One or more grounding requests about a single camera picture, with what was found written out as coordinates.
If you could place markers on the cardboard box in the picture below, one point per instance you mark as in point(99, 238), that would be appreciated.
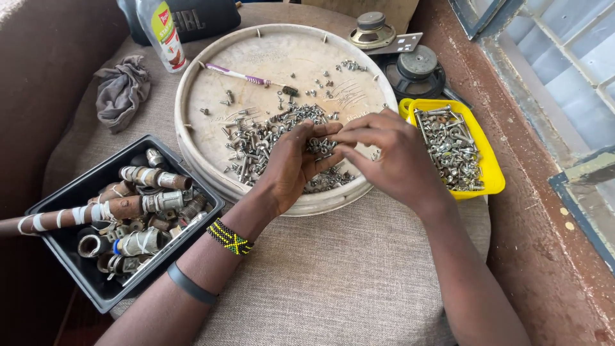
point(360, 9)

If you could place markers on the grey metal plate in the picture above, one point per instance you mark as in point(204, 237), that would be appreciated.
point(401, 44)

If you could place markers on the person's left hand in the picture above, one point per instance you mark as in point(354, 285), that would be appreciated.
point(288, 163)

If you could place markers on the pile of loose metal screws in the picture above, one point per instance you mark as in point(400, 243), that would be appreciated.
point(259, 139)

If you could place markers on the long rusty taped pipe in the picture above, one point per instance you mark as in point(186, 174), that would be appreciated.
point(72, 216)

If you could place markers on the grey rubber wristband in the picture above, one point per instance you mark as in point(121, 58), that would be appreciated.
point(190, 284)

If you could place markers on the grey crumpled rag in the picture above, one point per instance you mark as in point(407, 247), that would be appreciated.
point(120, 93)

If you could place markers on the brass speaker driver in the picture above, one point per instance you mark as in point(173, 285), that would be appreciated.
point(372, 31)

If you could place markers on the clear plastic bottle green label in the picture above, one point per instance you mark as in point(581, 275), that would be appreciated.
point(161, 33)

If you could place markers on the black speaker driver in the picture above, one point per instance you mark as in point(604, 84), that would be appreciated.
point(415, 72)

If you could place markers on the heap of metal pipe fittings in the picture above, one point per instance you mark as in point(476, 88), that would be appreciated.
point(144, 216)

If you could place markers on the yellow plastic tray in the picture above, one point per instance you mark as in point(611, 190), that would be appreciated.
point(487, 158)

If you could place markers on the grey fabric cushion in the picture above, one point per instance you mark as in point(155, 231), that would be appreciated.
point(307, 269)

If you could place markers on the black plastic tray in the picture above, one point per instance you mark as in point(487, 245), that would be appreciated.
point(72, 240)

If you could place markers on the black portable speaker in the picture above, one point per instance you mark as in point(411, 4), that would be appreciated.
point(202, 19)

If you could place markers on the heap of bolts and nuts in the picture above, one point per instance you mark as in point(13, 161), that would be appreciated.
point(449, 146)

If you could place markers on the window frame with glass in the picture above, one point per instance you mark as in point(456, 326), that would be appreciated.
point(562, 86)

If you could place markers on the purple white toothbrush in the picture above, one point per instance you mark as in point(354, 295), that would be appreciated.
point(245, 77)

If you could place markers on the person's right hand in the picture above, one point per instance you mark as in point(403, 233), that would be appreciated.
point(399, 158)

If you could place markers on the handful of small screws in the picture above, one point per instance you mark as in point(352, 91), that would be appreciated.
point(321, 146)

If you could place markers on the round beige plastic lid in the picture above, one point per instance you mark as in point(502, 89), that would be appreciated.
point(283, 72)

